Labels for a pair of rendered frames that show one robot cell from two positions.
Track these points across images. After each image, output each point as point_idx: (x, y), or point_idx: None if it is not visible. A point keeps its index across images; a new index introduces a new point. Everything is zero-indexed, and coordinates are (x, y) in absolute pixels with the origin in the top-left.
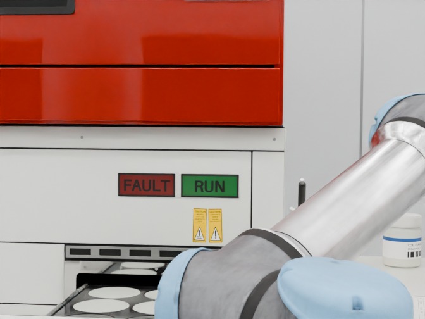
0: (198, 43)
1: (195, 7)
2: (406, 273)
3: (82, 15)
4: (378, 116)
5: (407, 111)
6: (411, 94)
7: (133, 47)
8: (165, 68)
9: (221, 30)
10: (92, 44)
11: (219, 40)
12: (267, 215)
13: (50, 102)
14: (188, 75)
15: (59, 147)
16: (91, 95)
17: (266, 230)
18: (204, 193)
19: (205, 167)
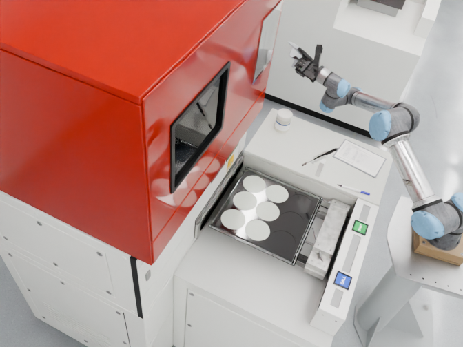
0: (251, 99)
1: (253, 84)
2: (295, 134)
3: (224, 125)
4: (388, 129)
5: (399, 127)
6: (391, 117)
7: (235, 122)
8: (242, 120)
9: (258, 87)
10: (224, 135)
11: (256, 91)
12: (242, 141)
13: (210, 176)
14: (247, 116)
15: None
16: (222, 158)
17: (437, 199)
18: (231, 153)
19: None
